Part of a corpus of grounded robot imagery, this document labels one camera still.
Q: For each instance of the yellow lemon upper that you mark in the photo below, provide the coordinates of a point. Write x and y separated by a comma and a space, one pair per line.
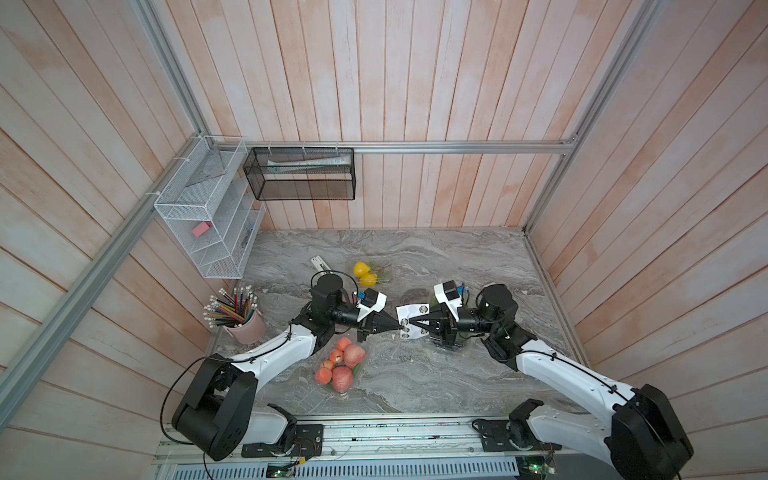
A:
361, 269

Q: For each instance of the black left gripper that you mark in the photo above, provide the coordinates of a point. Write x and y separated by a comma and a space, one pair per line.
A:
376, 325

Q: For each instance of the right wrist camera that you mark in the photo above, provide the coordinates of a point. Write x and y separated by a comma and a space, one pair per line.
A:
449, 299

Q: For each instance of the black mesh wall basket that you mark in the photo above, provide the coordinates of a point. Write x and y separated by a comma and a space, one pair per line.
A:
301, 173

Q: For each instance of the pink eraser on shelf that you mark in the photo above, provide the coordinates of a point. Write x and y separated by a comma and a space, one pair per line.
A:
201, 228

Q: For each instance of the pink cup of pencils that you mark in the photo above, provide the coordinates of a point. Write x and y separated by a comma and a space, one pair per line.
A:
237, 313

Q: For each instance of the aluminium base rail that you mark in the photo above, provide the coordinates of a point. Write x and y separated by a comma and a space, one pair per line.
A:
387, 446

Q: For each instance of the clear box of lemons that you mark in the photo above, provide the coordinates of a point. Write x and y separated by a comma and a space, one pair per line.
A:
382, 270

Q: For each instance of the yellow lemon lower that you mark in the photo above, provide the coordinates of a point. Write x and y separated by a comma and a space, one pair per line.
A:
369, 280

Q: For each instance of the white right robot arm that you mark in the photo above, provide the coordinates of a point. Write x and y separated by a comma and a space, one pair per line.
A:
634, 430

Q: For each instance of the clear box of apples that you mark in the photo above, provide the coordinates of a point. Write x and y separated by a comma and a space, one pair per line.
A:
340, 365

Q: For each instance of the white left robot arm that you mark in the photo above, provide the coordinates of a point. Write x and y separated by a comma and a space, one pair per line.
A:
217, 413

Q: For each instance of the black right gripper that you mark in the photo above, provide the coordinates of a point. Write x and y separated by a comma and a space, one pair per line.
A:
445, 324

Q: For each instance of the yellow lemon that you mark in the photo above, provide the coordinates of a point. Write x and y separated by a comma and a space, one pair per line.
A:
369, 280
361, 269

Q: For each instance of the white mesh wall shelf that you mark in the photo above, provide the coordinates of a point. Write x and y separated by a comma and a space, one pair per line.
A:
206, 184

